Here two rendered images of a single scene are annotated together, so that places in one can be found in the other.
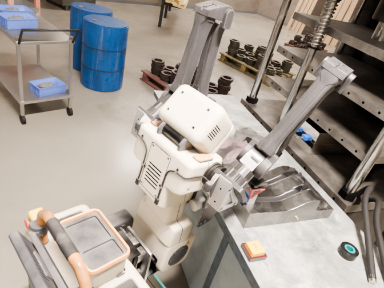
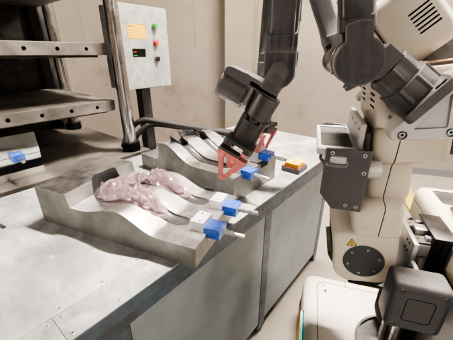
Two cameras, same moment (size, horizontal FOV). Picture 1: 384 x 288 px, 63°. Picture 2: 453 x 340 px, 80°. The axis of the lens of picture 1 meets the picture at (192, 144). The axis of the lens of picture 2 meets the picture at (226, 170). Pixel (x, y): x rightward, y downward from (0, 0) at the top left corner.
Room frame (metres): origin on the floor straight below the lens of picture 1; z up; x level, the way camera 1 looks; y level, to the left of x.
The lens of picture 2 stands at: (1.57, 0.50, 1.25)
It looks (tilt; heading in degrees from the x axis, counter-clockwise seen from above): 23 degrees down; 247
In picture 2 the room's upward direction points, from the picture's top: straight up
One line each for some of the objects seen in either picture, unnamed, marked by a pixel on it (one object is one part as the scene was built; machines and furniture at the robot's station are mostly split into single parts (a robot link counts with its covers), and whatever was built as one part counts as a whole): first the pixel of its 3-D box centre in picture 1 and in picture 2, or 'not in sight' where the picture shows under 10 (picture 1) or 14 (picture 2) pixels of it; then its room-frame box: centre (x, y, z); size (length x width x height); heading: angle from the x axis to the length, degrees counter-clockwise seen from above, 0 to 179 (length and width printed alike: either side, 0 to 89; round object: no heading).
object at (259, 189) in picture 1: (252, 188); (263, 137); (1.09, -0.30, 0.97); 0.07 x 0.07 x 0.09; 29
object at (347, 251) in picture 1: (348, 251); not in sight; (1.04, -0.79, 0.82); 0.08 x 0.08 x 0.04
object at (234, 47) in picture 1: (258, 59); not in sight; (6.17, -0.82, 0.24); 1.31 x 0.90 x 0.47; 49
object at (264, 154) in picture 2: (240, 196); (268, 156); (1.09, -0.26, 0.92); 0.13 x 0.05 x 0.05; 119
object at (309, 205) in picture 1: (279, 193); (204, 156); (1.26, -0.48, 0.87); 0.50 x 0.26 x 0.14; 118
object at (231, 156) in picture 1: (235, 147); (141, 185); (1.53, -0.24, 0.90); 0.26 x 0.18 x 0.08; 135
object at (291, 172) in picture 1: (279, 184); (205, 146); (1.26, -0.46, 0.92); 0.35 x 0.16 x 0.09; 118
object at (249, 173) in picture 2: not in sight; (251, 173); (1.19, -0.21, 0.89); 0.13 x 0.05 x 0.05; 117
